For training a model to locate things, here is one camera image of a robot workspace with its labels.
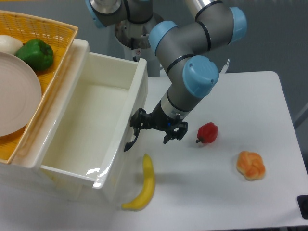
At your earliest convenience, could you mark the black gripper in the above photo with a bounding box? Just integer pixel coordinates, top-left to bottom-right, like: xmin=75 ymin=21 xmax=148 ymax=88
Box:
xmin=130 ymin=100 xmax=188 ymax=144

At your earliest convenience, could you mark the black top drawer handle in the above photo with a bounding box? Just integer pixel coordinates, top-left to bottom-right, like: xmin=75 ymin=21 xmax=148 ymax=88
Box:
xmin=124 ymin=133 xmax=139 ymax=152

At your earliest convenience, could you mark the white drawer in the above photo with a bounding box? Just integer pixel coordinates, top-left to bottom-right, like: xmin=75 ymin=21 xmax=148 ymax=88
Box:
xmin=40 ymin=53 xmax=148 ymax=204

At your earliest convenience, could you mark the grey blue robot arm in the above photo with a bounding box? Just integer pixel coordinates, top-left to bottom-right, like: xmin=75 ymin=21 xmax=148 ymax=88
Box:
xmin=86 ymin=0 xmax=247 ymax=143

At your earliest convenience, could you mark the white drawer cabinet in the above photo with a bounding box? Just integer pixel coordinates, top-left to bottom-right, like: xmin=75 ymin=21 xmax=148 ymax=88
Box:
xmin=0 ymin=38 xmax=149 ymax=210

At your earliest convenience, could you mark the red bell pepper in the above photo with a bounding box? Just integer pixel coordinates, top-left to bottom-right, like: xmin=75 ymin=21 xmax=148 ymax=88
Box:
xmin=196 ymin=122 xmax=218 ymax=143

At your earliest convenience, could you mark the yellow banana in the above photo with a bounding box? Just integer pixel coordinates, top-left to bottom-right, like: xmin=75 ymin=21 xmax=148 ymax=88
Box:
xmin=121 ymin=154 xmax=156 ymax=211

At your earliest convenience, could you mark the orange knotted bread roll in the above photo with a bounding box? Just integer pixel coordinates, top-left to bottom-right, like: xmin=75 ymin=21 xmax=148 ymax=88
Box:
xmin=236 ymin=151 xmax=266 ymax=180

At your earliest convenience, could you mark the yellow wicker basket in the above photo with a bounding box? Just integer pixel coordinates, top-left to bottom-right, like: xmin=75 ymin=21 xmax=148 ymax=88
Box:
xmin=0 ymin=10 xmax=78 ymax=164

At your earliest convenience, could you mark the green bell pepper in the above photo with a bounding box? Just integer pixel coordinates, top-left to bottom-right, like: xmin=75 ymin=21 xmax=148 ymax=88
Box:
xmin=15 ymin=39 xmax=53 ymax=71

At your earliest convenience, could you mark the pink plate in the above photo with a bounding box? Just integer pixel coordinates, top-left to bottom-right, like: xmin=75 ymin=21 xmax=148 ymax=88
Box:
xmin=0 ymin=53 xmax=42 ymax=136

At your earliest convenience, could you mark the black device at table edge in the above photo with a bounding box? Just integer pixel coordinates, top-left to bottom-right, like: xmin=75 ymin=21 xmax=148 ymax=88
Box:
xmin=297 ymin=195 xmax=308 ymax=220

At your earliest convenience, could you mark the white round vegetable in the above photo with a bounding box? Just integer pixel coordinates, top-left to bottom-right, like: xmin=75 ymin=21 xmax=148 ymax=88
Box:
xmin=0 ymin=35 xmax=23 ymax=55

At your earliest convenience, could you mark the white clamp post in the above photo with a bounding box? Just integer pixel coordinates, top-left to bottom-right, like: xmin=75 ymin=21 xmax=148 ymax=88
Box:
xmin=220 ymin=59 xmax=230 ymax=74

